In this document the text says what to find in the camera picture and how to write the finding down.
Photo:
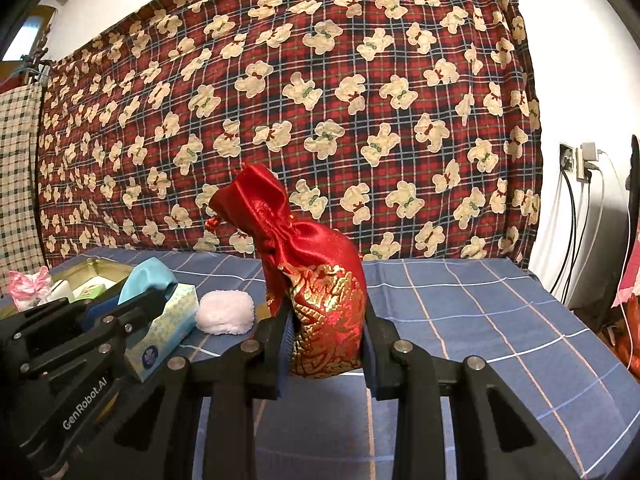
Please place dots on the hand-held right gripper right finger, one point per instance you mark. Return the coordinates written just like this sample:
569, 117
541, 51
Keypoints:
372, 360

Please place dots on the patterned tissue box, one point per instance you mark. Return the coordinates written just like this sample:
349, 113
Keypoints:
165, 330

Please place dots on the wall power outlet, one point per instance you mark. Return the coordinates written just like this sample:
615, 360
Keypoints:
566, 157

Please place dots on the metal clothes hanger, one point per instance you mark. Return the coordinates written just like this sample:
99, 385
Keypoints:
37, 67

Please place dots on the wall outlet with chargers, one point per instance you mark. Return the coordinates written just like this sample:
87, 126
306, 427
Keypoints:
586, 162

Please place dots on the light blue satin pouch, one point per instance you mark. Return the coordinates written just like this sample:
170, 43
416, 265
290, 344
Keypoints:
145, 275

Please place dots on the green checked cloth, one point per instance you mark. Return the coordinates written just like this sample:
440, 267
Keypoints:
20, 170

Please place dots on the red plaid bear-print blanket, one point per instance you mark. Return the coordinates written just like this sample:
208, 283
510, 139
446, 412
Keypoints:
350, 60

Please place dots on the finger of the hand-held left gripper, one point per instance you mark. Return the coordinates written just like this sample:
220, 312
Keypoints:
50, 317
145, 302

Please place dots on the blue checked bed sheet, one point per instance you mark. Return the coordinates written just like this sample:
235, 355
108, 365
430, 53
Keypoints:
475, 320

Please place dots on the green packet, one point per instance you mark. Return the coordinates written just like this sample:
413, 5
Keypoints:
92, 291

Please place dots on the gold tin box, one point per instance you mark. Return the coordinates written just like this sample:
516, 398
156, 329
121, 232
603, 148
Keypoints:
107, 269

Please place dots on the pale pink fluffy pad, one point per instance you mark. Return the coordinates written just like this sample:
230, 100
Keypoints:
225, 312

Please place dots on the pink lace cloth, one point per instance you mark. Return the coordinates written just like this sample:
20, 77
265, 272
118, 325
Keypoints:
27, 285

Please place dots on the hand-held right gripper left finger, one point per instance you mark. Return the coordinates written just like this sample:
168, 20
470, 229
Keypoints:
282, 355

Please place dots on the black upright object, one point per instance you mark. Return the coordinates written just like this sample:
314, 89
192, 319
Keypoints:
635, 180

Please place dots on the red plastic bag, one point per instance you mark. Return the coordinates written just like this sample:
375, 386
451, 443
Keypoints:
625, 340

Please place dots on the pink patterned cloth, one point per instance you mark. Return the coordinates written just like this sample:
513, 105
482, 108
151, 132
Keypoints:
629, 270

